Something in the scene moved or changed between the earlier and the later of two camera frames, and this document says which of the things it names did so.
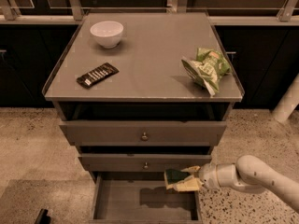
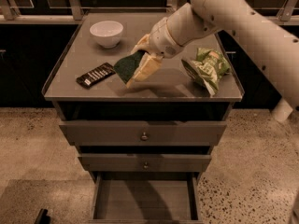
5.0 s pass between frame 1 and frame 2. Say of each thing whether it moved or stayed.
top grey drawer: stayed
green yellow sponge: moved
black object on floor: stayed
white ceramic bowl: stayed
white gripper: moved
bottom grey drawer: stayed
